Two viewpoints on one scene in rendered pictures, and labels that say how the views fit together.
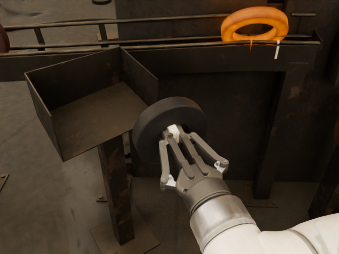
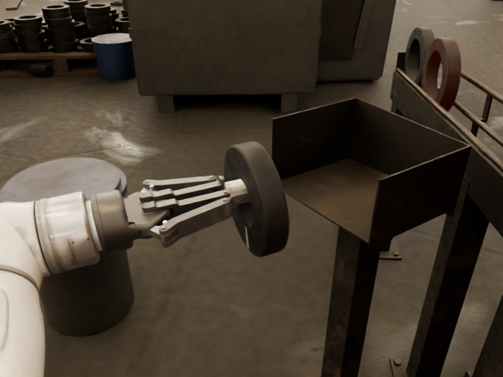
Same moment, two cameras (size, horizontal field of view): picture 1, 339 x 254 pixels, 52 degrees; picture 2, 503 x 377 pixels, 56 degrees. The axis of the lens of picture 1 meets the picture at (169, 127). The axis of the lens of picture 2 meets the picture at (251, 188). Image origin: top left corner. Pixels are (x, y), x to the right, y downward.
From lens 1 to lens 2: 0.76 m
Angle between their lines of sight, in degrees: 70
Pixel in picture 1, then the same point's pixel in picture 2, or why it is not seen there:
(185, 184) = (135, 197)
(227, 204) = (66, 202)
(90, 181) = not seen: hidden behind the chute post
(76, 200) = (384, 335)
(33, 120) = not seen: outside the picture
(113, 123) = (342, 206)
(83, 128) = (329, 186)
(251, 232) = (19, 218)
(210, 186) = (105, 195)
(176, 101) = (255, 152)
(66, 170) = not seen: hidden behind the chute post
